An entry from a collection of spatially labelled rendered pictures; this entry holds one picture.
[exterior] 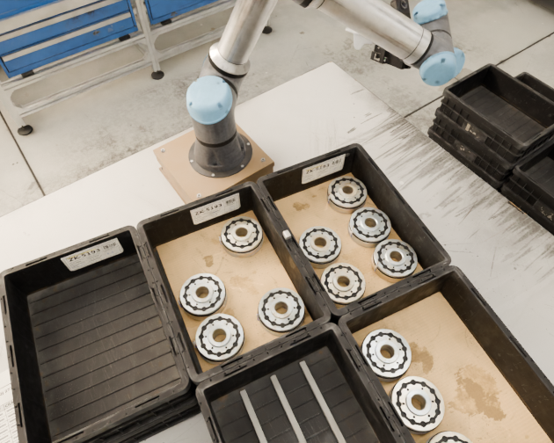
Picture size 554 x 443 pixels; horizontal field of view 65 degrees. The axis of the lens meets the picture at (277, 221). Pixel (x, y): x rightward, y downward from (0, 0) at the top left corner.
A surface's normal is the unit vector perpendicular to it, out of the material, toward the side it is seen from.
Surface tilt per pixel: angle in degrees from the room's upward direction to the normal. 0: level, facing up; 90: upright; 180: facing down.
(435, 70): 90
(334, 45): 0
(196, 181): 2
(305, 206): 0
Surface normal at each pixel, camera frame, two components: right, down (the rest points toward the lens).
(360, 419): 0.00, -0.56
